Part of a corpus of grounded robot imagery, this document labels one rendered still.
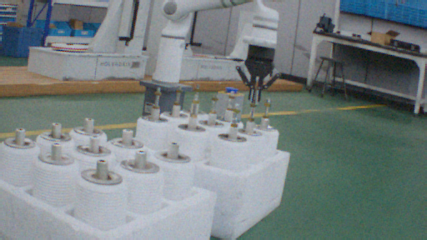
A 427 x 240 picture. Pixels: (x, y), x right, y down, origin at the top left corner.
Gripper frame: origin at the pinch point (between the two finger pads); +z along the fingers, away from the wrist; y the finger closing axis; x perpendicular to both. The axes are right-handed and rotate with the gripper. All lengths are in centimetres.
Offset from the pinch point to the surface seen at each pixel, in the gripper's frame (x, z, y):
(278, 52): -586, 0, 58
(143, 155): 54, 8, 11
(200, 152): 11.8, 15.6, 10.0
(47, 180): 67, 13, 24
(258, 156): 2.7, 15.7, -3.9
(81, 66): -161, 18, 143
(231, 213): 20.5, 27.4, -2.1
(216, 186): 19.4, 21.3, 3.0
